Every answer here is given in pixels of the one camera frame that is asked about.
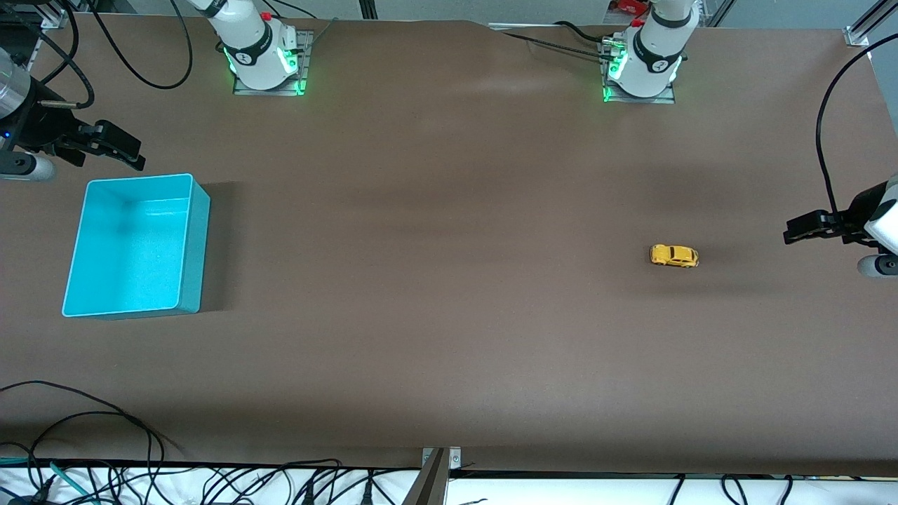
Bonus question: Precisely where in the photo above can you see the yellow beetle toy car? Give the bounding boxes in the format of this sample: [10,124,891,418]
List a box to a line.
[650,243,700,269]

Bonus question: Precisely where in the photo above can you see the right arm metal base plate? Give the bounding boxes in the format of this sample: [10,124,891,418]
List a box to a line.
[233,30,314,97]

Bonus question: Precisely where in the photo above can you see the long black cable loop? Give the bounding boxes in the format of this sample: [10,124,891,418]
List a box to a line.
[0,381,185,485]

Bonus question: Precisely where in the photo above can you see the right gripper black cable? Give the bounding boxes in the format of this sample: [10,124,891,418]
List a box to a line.
[0,0,96,110]

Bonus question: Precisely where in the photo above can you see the turquoise plastic bin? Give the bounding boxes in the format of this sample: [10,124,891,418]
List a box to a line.
[62,173,211,320]

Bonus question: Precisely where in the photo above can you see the dark metal beam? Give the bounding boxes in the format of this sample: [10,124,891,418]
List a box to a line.
[401,449,450,505]

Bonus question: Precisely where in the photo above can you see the teal cable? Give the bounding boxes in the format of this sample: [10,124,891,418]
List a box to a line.
[48,459,93,505]

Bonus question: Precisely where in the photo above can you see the left arm base black cable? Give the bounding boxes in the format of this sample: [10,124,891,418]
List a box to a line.
[502,21,619,61]

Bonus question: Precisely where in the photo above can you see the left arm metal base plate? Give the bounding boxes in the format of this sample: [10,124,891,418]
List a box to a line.
[598,39,676,105]

